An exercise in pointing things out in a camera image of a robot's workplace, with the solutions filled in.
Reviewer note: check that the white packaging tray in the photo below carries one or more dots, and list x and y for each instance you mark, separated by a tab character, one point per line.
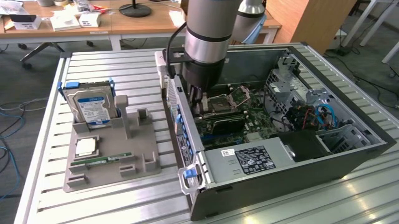
65	24

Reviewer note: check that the black intrusion switch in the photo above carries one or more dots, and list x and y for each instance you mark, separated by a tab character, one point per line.
178	89

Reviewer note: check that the grey parts rack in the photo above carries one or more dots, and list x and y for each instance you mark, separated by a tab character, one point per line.
113	172

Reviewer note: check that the metal socket cover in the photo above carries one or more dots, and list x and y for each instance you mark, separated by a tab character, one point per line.
241	87

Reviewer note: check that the silver CPU chip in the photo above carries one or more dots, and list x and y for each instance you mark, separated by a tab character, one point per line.
86	147

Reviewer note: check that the flat cardboard box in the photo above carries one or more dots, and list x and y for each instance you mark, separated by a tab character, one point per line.
5	24

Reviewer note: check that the black open PC case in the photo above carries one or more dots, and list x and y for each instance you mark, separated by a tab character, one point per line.
280	186

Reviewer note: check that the black chair base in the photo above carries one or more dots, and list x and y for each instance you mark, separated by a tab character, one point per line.
41	50

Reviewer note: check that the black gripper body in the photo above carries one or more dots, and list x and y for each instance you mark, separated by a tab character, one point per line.
201	74

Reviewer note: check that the white booklet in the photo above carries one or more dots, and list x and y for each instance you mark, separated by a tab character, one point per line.
176	17

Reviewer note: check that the long expansion slot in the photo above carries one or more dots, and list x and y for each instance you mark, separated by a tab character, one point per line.
206	136

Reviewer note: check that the wooden desk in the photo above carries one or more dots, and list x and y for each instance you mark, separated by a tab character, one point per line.
124	23

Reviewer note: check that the blue case latch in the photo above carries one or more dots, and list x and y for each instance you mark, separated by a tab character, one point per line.
188	174

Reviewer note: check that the white labelled box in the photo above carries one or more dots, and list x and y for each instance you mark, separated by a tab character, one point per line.
89	21

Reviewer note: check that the silver chipset heat sink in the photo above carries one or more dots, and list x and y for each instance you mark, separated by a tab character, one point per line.
252	137

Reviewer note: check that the wooden cabinet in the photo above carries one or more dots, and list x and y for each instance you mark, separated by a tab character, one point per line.
311	23

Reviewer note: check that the grey printed packet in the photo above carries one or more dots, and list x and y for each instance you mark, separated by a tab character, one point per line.
82	5

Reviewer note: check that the metal disk bay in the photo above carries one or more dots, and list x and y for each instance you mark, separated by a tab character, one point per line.
280	93
343	140

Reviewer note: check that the printed paper sheet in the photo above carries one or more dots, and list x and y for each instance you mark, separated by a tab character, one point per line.
12	9

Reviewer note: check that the CPU socket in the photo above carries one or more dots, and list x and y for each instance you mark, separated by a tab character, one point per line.
222	105

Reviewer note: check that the grey power supply unit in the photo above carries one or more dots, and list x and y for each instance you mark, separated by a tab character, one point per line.
217	163

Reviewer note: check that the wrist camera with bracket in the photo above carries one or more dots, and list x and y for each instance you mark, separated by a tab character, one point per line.
169	49

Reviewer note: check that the hard disk in blue carrier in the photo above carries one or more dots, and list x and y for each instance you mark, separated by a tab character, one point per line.
90	105

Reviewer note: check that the green motherboard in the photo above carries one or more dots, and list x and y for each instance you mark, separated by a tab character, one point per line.
258	121

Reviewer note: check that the grey cup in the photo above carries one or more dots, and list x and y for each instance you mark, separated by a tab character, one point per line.
45	2

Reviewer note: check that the white box with black lid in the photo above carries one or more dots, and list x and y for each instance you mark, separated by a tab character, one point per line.
28	24

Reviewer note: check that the white metal table frame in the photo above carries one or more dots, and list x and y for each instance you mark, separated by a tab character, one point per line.
355	23

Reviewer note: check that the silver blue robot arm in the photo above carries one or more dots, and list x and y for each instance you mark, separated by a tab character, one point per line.
208	23

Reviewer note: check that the tape roll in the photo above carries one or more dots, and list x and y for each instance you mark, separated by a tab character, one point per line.
60	2

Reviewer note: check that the red packet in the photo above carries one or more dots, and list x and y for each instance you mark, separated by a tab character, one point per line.
101	8

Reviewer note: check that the black graphics card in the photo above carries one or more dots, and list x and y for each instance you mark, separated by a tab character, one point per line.
228	126

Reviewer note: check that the white floor box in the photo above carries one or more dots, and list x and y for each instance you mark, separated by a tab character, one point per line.
339	39

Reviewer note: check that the black lamp base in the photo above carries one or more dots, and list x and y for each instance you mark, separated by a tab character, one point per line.
134	11

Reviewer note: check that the bare green RAM stick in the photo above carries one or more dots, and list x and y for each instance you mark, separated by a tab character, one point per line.
101	159

